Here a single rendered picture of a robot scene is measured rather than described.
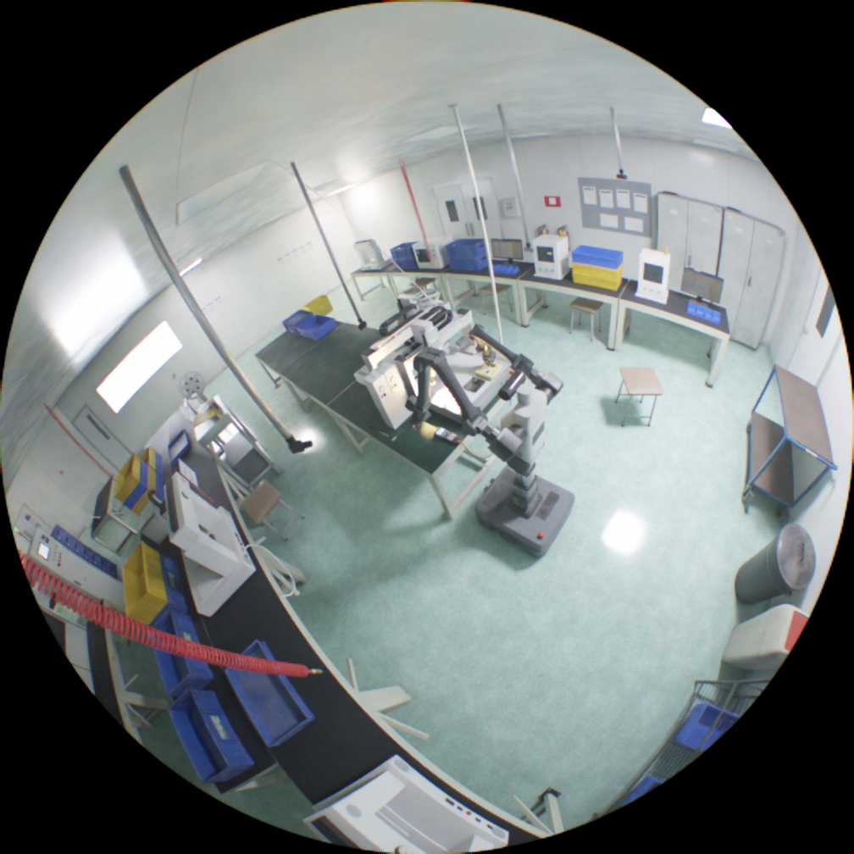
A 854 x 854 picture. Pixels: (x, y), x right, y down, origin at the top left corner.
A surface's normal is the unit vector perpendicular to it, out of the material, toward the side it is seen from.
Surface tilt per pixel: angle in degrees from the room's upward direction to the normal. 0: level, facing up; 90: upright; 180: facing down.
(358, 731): 0
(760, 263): 90
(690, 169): 90
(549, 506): 0
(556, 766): 0
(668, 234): 90
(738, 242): 90
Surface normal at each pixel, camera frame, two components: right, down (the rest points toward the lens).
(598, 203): -0.66, 0.66
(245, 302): 0.71, 0.36
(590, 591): -0.26, -0.66
